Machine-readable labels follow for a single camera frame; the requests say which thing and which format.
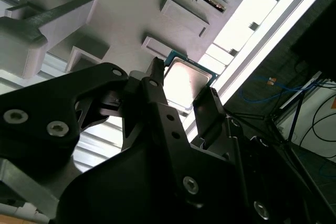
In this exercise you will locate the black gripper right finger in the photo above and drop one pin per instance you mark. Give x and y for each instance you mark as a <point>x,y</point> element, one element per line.
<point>210,116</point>

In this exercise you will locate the CPU with silver top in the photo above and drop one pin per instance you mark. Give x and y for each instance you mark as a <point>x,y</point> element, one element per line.
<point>183,79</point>

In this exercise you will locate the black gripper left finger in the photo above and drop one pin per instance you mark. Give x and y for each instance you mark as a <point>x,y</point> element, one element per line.
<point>52,98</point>

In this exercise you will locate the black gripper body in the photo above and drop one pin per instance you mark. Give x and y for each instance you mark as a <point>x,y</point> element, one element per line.
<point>131,187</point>

